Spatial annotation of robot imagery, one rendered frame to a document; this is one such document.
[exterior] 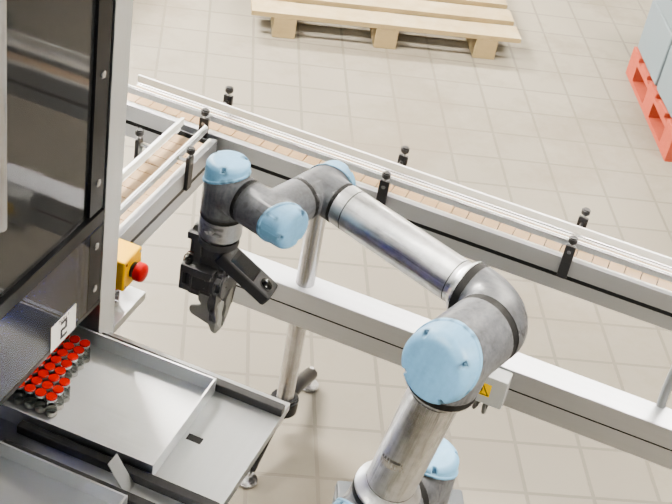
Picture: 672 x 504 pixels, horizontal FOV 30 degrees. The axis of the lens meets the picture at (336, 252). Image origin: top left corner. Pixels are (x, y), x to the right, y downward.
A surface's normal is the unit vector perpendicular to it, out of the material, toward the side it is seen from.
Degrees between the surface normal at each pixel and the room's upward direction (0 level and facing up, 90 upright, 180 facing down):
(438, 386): 82
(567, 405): 90
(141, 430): 0
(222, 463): 0
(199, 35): 0
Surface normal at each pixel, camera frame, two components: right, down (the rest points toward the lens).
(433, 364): -0.59, 0.28
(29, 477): 0.15, -0.80
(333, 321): -0.37, 0.50
